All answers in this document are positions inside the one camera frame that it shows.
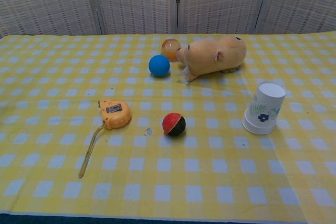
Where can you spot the translucent orange ball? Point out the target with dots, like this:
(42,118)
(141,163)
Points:
(169,48)

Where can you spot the small round clear sticker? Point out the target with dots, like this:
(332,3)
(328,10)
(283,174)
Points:
(148,130)

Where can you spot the white cup with flower print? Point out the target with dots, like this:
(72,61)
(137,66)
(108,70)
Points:
(267,98)

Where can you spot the woven folding screen panel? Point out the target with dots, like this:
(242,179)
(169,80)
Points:
(302,3)
(44,3)
(223,3)
(136,3)

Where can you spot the red and black ball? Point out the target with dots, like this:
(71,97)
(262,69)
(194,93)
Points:
(173,125)

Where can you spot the blue ball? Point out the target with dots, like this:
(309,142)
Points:
(159,66)

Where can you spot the yellow checkered tablecloth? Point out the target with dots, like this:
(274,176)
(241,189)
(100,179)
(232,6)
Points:
(309,134)
(78,58)

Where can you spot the tan plush animal toy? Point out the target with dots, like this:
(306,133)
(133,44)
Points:
(210,56)

